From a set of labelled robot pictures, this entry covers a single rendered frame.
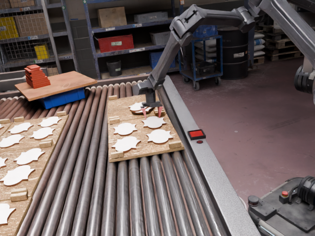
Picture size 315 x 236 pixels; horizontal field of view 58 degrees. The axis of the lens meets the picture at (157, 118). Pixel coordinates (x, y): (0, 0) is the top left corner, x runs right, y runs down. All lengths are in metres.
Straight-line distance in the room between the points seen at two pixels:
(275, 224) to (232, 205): 0.97
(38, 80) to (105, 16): 3.59
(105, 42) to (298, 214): 4.58
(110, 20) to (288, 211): 4.64
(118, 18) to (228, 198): 5.02
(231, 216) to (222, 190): 0.13
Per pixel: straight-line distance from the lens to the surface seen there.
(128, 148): 1.36
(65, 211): 1.13
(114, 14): 5.76
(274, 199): 2.17
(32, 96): 2.13
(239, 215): 1.02
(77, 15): 6.33
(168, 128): 1.52
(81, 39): 6.37
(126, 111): 1.82
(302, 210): 2.10
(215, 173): 1.19
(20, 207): 1.20
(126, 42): 5.75
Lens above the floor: 1.60
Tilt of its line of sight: 24 degrees down
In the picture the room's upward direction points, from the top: 6 degrees counter-clockwise
